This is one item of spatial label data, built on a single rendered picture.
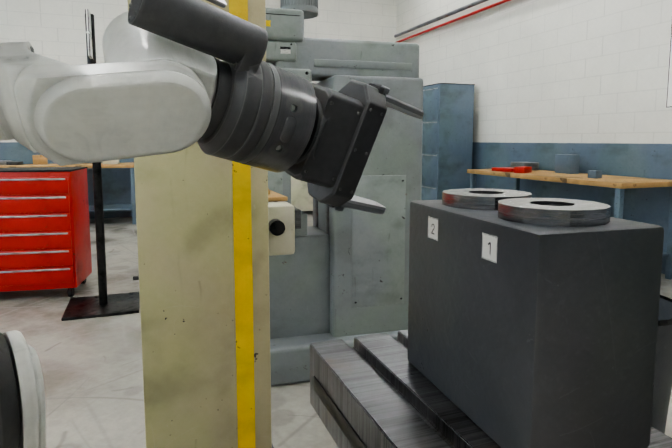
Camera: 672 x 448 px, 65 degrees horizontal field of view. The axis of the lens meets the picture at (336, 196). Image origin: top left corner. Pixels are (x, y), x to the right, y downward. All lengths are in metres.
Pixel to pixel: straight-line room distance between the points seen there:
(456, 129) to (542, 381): 7.13
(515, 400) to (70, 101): 0.39
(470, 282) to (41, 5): 9.02
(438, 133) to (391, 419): 6.95
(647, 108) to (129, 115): 5.61
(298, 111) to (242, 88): 0.05
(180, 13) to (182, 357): 1.57
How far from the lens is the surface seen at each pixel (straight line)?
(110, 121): 0.38
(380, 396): 0.56
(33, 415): 0.57
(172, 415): 1.95
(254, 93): 0.41
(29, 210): 4.60
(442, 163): 7.42
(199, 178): 1.74
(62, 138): 0.38
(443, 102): 7.43
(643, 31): 5.97
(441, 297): 0.54
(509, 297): 0.44
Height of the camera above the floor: 1.24
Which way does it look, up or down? 6 degrees down
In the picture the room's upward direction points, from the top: straight up
